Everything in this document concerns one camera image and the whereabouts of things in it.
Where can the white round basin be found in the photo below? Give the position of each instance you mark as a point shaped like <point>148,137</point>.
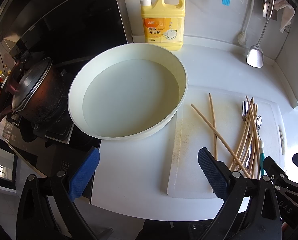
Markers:
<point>128,92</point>

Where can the white dish brush hanging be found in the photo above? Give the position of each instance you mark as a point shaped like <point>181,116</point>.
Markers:
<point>242,37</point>

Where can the dark pot with lid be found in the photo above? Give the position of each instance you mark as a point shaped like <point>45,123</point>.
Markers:
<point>39,92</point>

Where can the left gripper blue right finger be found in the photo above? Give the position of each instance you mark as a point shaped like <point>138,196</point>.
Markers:
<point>216,173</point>

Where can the hanging rag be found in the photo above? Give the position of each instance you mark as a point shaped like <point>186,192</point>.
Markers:
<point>288,13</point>

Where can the white cutting board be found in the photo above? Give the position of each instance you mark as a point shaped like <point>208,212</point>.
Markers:
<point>186,179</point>

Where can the teal rabbit handle spoon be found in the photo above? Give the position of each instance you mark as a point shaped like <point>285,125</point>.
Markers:
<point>261,145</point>

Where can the steel fork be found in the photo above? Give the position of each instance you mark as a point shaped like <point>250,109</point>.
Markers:
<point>247,137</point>

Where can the yellow dish soap bottle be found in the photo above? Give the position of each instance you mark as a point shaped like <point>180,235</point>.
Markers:
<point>163,23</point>

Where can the steel spatula hanging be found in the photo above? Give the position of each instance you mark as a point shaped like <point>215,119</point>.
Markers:
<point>255,56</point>

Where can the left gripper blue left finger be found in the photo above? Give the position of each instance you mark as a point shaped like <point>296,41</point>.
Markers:
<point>80,179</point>

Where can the bamboo chopstick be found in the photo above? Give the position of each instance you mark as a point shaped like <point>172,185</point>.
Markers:
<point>248,147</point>
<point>214,124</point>
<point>253,157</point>
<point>253,114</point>
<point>239,148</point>
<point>223,141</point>
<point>245,153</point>

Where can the black gas stove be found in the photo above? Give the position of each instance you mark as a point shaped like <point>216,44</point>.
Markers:
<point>45,157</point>

